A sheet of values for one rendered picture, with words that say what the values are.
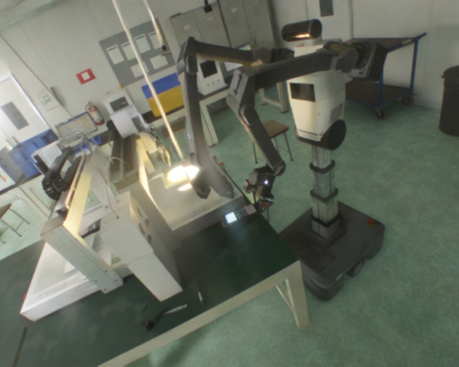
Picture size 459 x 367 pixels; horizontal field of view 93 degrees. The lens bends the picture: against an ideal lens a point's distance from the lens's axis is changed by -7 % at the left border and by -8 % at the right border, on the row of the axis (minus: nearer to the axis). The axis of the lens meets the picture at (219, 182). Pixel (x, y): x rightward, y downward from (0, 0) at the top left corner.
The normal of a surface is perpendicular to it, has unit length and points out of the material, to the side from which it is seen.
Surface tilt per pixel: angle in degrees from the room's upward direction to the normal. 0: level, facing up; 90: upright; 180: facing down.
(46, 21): 90
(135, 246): 90
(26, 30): 90
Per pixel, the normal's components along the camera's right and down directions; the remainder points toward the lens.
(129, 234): 0.33, 0.47
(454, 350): -0.30, -0.77
